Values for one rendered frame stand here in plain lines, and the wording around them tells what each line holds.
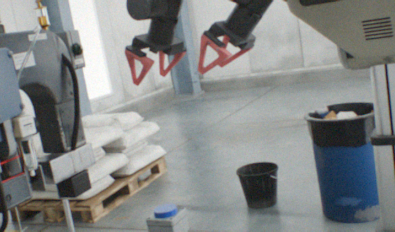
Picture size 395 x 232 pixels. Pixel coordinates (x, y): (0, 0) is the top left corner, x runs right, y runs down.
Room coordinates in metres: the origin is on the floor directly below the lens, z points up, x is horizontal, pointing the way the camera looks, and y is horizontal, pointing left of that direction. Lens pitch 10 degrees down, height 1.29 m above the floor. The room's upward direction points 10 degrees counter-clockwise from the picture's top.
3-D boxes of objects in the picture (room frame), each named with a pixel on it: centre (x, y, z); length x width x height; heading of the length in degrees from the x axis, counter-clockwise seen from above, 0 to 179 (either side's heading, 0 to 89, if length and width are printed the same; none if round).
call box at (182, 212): (1.21, 0.12, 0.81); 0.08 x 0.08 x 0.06; 62
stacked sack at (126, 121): (4.52, 0.85, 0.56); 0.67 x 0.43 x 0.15; 62
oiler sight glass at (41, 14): (1.12, 0.30, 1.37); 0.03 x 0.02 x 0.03; 62
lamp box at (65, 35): (1.18, 0.28, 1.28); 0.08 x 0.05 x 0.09; 62
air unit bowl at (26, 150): (0.93, 0.33, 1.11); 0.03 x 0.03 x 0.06
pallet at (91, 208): (4.22, 0.99, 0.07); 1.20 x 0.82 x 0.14; 154
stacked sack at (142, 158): (4.40, 0.66, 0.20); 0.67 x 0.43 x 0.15; 152
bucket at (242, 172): (3.34, -0.36, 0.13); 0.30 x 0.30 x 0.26
